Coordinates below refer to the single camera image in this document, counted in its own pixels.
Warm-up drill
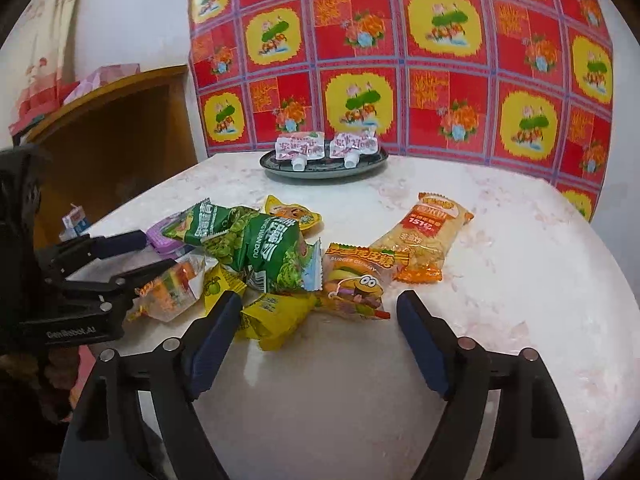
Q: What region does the green pea snack packet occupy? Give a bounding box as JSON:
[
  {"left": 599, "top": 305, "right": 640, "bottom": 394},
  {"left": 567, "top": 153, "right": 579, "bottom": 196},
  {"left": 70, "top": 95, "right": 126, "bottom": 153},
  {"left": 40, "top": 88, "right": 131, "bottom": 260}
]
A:
[
  {"left": 161, "top": 205, "right": 261, "bottom": 248},
  {"left": 205, "top": 212, "right": 323, "bottom": 293}
]

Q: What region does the yellow green snack packet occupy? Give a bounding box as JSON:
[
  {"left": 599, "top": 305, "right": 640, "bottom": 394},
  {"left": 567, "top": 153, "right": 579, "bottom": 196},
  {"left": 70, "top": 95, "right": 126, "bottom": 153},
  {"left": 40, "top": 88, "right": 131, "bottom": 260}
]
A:
[
  {"left": 239, "top": 292, "right": 321, "bottom": 352},
  {"left": 202, "top": 262, "right": 248, "bottom": 316}
]

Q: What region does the clear candy packet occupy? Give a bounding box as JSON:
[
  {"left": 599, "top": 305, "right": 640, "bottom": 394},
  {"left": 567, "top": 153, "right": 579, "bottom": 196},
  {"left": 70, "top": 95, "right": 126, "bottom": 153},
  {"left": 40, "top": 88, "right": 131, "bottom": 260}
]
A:
[{"left": 125, "top": 254, "right": 207, "bottom": 322}]

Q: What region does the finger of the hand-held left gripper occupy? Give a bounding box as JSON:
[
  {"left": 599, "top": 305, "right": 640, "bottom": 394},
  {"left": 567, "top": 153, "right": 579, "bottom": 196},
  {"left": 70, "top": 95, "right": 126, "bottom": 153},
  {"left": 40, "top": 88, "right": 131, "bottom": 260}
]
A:
[
  {"left": 59, "top": 258, "right": 179, "bottom": 312},
  {"left": 35, "top": 230, "right": 151, "bottom": 277}
]

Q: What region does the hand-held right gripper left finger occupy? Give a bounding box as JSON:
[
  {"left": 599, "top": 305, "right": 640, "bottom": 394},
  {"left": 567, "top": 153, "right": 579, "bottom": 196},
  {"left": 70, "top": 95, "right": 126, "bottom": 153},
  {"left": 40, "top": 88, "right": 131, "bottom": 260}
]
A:
[{"left": 59, "top": 290, "right": 244, "bottom": 480}]

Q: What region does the long orange cracker packet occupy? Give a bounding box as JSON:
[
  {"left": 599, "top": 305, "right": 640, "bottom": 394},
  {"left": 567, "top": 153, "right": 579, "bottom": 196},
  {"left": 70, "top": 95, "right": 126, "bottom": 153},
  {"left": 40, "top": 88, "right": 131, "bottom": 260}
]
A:
[{"left": 370, "top": 191, "right": 475, "bottom": 285}]

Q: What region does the purple box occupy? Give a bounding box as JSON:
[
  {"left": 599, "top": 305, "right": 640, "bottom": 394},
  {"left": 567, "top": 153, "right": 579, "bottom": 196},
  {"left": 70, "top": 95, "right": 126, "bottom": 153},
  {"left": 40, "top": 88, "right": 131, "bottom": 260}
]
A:
[{"left": 146, "top": 212, "right": 201, "bottom": 256}]

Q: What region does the burger gummy packet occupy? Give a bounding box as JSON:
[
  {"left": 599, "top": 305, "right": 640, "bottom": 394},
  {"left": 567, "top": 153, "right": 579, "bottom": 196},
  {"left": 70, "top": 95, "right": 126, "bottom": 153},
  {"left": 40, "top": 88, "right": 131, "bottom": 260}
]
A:
[{"left": 315, "top": 242, "right": 410, "bottom": 321}]

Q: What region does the dark patterned plate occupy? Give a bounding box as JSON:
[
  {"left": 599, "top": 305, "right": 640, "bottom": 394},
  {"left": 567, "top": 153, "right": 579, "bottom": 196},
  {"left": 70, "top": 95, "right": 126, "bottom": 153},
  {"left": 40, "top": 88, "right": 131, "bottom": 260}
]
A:
[{"left": 259, "top": 145, "right": 390, "bottom": 181}]

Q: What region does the pink floral curtain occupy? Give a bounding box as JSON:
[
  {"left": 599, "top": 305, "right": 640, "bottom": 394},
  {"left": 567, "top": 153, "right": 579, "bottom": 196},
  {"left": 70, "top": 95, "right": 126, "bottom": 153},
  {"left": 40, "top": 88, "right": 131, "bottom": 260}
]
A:
[{"left": 0, "top": 0, "right": 91, "bottom": 136}]

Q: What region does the pink box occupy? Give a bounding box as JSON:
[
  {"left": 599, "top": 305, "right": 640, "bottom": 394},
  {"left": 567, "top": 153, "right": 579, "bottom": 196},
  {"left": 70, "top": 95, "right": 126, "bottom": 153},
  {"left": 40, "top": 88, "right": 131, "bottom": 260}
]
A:
[{"left": 62, "top": 63, "right": 141, "bottom": 106}]

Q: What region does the white spouted pouch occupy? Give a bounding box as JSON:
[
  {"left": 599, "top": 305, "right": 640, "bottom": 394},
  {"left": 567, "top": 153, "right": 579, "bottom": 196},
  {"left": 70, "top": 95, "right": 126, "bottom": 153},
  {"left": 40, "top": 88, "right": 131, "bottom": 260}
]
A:
[
  {"left": 274, "top": 130, "right": 325, "bottom": 171},
  {"left": 329, "top": 127, "right": 378, "bottom": 168}
]

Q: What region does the person's left hand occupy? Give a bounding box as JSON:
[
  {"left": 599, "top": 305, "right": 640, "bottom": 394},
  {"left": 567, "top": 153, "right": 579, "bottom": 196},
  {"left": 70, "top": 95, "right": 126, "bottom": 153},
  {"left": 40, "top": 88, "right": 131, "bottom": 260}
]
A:
[{"left": 0, "top": 349, "right": 83, "bottom": 413}]

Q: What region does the red printed floral cloth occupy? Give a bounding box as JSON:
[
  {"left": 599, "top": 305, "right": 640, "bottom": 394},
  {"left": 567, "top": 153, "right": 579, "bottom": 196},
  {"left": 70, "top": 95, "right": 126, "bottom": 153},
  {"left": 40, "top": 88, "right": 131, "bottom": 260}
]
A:
[{"left": 187, "top": 0, "right": 615, "bottom": 223}]

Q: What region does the small blue white carton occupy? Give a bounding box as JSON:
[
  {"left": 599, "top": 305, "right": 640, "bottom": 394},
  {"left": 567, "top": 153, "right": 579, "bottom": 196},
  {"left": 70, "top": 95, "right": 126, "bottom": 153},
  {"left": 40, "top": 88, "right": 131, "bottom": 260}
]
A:
[{"left": 59, "top": 203, "right": 92, "bottom": 241}]

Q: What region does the wooden cabinet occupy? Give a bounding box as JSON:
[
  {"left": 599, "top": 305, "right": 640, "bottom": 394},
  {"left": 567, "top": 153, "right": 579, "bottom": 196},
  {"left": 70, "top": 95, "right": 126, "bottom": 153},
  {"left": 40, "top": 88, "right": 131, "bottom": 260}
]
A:
[{"left": 10, "top": 65, "right": 201, "bottom": 251}]

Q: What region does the yellow cartoon packet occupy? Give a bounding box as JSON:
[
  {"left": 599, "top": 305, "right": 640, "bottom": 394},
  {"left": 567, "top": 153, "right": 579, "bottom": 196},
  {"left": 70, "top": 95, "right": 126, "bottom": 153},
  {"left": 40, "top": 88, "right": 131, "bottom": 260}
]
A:
[{"left": 263, "top": 195, "right": 323, "bottom": 233}]

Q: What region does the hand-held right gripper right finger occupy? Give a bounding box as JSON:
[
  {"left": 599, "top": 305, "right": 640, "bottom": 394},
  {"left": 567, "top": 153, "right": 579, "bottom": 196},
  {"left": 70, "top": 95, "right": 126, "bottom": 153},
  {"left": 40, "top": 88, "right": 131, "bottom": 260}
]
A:
[{"left": 396, "top": 290, "right": 583, "bottom": 480}]

